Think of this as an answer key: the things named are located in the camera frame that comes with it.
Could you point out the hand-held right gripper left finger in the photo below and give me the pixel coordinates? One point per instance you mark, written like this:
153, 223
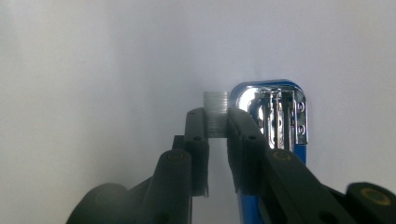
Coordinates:
196, 146

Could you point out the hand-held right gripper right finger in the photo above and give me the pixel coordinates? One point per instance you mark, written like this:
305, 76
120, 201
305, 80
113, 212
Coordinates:
246, 146

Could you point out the blue stapler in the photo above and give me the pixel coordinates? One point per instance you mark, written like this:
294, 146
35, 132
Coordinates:
280, 115

